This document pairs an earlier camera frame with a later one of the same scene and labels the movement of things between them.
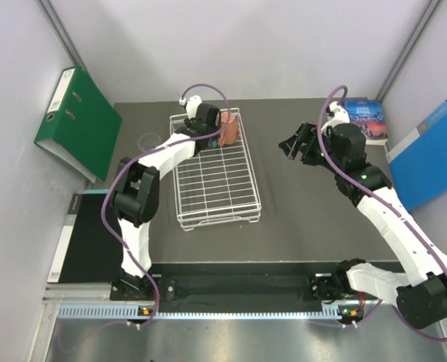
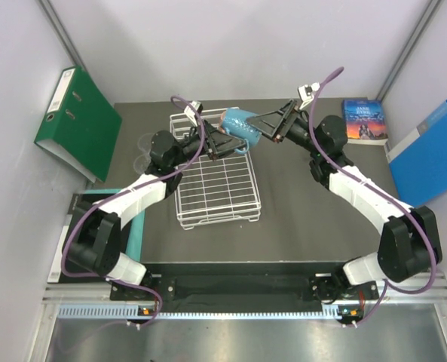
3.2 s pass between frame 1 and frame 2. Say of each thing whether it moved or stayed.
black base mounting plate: stayed
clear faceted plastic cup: stayed
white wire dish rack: stayed
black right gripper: moved
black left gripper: moved
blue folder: stayed
